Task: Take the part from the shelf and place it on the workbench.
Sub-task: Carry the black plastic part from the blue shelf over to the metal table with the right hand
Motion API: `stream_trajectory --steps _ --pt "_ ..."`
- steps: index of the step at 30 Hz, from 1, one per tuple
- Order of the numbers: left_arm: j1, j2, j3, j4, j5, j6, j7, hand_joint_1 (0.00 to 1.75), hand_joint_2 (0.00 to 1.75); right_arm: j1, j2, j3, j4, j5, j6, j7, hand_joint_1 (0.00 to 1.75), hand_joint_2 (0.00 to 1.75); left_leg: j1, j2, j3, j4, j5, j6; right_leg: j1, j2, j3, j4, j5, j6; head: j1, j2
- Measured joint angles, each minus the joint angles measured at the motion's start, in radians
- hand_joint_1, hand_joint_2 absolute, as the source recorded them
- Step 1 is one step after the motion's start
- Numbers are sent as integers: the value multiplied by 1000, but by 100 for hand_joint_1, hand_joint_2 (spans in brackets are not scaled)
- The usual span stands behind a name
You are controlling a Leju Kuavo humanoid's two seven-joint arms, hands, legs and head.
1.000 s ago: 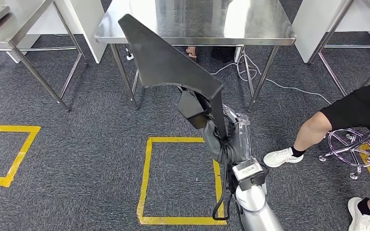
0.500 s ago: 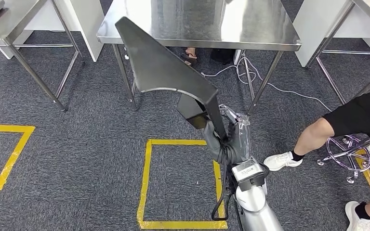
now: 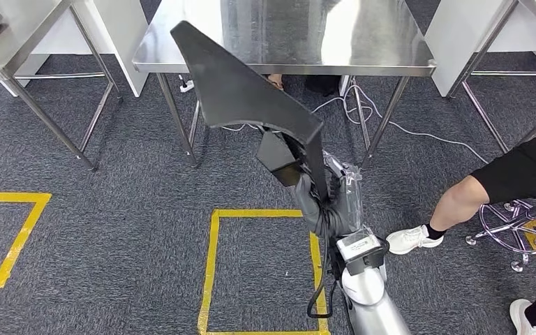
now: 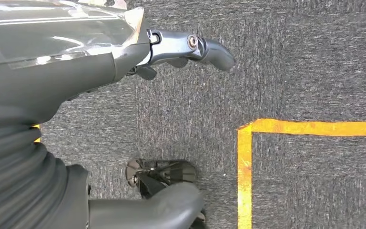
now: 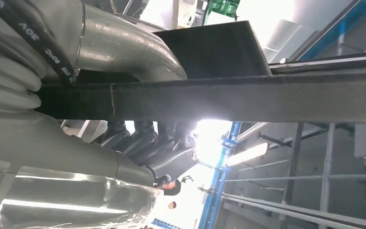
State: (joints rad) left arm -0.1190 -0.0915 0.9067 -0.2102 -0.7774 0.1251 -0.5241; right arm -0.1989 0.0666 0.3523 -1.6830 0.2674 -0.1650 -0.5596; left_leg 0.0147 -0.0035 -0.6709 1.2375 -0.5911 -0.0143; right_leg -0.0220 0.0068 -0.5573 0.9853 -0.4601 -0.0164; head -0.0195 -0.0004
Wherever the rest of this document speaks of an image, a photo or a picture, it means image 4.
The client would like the yellow floor tape square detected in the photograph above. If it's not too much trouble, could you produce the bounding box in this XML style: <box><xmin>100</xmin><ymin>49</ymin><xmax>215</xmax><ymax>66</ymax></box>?
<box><xmin>237</xmin><ymin>118</ymin><xmax>366</xmax><ymax>229</ymax></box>

